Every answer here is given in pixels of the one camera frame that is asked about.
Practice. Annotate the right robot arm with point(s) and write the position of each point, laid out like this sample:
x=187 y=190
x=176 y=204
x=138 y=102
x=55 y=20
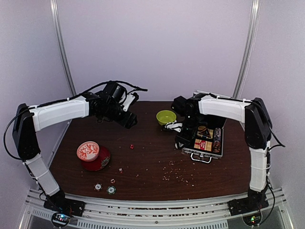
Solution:
x=253 y=115

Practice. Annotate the left aluminium frame post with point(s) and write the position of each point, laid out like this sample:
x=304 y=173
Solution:
x=60 y=40

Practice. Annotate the black red triangle card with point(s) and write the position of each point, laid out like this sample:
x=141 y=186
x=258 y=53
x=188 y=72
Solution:
x=203 y=131

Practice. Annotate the right aluminium frame post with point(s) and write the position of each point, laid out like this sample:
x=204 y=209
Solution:
x=249 y=45

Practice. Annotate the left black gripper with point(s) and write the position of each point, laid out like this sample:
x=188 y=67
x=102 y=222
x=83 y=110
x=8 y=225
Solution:
x=127 y=121

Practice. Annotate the aluminium frame post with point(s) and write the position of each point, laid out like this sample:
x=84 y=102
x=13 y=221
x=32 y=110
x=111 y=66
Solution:
x=249 y=45
x=60 y=40

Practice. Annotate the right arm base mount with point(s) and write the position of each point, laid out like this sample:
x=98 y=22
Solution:
x=244 y=205

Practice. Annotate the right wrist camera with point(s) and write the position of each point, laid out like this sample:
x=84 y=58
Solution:
x=174 y=126

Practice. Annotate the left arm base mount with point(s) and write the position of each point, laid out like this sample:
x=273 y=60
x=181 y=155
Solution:
x=67 y=206

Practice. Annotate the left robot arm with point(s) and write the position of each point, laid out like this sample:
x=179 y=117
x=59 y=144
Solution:
x=110 y=104

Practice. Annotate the green plastic bowl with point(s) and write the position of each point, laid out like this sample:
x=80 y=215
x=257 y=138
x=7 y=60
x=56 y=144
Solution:
x=165 y=116

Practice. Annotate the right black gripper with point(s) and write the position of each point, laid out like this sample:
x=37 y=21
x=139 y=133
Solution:
x=186 y=139

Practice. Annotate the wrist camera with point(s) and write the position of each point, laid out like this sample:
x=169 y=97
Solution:
x=131 y=98
x=174 y=126

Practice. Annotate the red banded card deck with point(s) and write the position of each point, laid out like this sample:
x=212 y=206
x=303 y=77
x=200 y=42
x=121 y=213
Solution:
x=203 y=145

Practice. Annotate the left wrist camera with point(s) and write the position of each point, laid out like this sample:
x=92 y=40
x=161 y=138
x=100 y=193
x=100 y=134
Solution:
x=131 y=98

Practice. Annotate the white red poker chip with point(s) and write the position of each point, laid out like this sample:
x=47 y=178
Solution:
x=98 y=187

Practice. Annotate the green poker chip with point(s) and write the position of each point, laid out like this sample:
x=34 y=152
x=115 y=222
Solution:
x=111 y=190

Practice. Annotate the aluminium poker chip case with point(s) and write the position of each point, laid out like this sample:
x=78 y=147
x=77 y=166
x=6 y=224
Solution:
x=193 y=119

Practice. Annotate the mixed chip stack in case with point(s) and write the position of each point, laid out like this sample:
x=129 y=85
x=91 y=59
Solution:
x=217 y=141

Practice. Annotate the aluminium front rail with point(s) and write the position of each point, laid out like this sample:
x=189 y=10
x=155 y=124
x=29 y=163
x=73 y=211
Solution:
x=207 y=213

